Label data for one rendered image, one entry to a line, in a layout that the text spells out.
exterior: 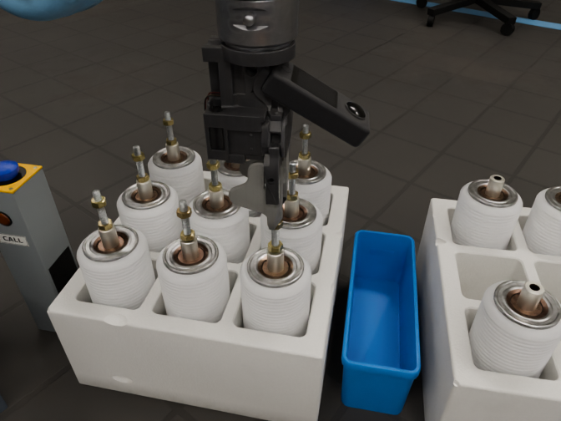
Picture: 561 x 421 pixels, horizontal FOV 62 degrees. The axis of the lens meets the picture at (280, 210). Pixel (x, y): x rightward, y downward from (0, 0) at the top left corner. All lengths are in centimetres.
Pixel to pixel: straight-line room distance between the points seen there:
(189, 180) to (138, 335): 29
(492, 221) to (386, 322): 26
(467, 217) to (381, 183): 48
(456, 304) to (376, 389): 17
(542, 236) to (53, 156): 123
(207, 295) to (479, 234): 44
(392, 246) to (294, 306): 35
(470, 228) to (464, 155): 65
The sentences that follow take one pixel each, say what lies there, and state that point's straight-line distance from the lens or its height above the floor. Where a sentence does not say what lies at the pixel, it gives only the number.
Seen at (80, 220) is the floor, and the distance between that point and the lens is 120.
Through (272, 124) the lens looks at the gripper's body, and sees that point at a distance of 46.
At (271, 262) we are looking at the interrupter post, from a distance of 61.
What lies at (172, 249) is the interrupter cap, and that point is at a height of 25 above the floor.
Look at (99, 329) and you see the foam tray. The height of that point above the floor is 16.
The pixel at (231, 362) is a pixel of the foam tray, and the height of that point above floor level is 13.
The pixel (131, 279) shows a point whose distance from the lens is 69.
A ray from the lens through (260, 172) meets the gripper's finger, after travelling 50.
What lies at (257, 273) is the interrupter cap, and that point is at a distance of 61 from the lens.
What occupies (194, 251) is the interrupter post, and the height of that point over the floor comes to 27.
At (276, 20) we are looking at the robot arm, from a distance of 43.
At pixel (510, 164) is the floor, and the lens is 145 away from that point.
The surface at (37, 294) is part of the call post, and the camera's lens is 89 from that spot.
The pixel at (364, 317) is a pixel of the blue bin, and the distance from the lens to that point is 90.
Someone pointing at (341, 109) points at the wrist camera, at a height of 49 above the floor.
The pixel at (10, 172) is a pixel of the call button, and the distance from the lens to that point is 77.
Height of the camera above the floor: 69
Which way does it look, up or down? 37 degrees down
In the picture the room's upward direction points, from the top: straight up
